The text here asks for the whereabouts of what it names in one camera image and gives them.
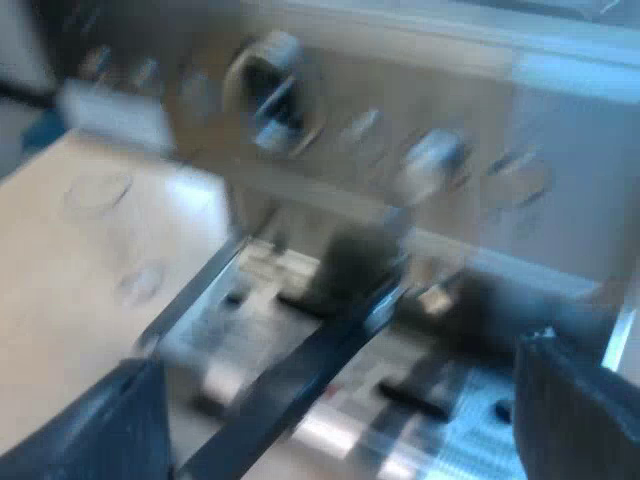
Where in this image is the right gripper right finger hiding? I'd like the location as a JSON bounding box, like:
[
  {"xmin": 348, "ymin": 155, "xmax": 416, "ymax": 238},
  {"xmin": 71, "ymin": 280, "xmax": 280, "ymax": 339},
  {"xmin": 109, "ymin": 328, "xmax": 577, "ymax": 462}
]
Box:
[{"xmin": 511, "ymin": 325, "xmax": 640, "ymax": 480}]

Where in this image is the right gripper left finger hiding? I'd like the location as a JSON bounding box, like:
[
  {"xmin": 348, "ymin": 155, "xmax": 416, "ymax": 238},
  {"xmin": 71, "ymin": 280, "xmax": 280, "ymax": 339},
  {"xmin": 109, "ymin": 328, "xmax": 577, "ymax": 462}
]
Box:
[{"xmin": 0, "ymin": 355, "xmax": 177, "ymax": 480}]

